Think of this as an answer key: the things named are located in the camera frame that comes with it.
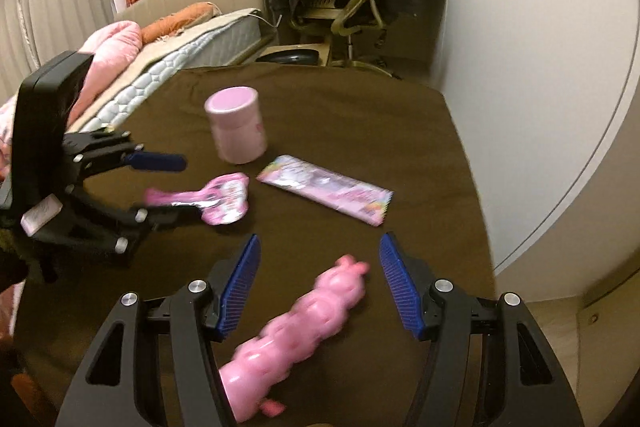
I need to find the purple candy wrapper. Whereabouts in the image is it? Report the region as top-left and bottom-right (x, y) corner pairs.
(257, 155), (394, 227)

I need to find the beige bed sheet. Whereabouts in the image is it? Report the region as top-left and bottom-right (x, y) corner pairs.
(64, 7), (262, 134)

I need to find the pink floral quilt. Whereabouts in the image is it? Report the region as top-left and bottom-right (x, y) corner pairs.
(1, 20), (143, 181)

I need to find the pink cylindrical jar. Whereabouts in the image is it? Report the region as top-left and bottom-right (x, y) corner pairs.
(204, 86), (267, 165)

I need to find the pink caterpillar toy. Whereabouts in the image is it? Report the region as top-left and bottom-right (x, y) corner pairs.
(219, 255), (370, 423)

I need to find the orange pillow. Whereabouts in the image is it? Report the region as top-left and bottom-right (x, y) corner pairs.
(141, 2), (221, 46)

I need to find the office chair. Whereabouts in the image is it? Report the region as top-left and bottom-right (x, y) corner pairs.
(290, 0), (396, 78)

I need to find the quilted mattress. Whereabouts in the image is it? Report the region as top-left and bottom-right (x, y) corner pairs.
(74, 16), (271, 134)

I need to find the black round bin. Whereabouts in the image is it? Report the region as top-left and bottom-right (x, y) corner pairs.
(256, 49), (320, 66)

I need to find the pink pig snack wrapper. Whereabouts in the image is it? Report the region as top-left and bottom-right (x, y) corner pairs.
(144, 172), (250, 227)

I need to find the beige window curtain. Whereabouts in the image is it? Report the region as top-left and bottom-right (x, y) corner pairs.
(1, 0), (114, 102)

